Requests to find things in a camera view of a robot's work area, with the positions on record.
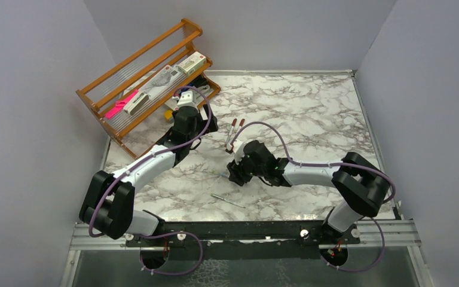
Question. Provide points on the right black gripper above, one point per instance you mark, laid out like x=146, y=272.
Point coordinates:
x=236, y=174

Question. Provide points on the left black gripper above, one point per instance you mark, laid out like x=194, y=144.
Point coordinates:
x=203, y=122

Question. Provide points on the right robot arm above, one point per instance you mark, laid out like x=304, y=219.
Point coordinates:
x=362, y=186

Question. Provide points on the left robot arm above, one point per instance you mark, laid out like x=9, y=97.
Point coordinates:
x=108, y=207

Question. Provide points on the yellow sticky note block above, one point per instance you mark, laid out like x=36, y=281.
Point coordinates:
x=168, y=115

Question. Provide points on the small white red box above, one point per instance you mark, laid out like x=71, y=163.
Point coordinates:
x=171, y=104

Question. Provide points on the blue black stapler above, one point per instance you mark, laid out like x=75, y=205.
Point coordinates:
x=201, y=83

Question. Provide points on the long white package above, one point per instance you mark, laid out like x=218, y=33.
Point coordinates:
x=162, y=81

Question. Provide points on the white black box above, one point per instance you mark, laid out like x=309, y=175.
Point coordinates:
x=136, y=102

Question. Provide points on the wooden shelf rack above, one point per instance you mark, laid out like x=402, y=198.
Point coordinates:
x=132, y=91

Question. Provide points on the white green box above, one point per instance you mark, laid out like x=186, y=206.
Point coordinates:
x=192, y=63

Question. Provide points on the pink highlighter pack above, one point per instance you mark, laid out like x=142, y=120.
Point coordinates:
x=119, y=105

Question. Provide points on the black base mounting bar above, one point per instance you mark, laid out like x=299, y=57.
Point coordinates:
x=258, y=230

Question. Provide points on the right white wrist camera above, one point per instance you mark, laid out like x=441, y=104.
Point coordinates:
x=238, y=151

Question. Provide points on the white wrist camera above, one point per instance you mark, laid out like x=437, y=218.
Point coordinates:
x=238, y=151
x=186, y=99

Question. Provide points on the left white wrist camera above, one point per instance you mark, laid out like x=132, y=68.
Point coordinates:
x=186, y=99

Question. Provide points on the aluminium frame rail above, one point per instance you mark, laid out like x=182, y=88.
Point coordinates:
x=82, y=241

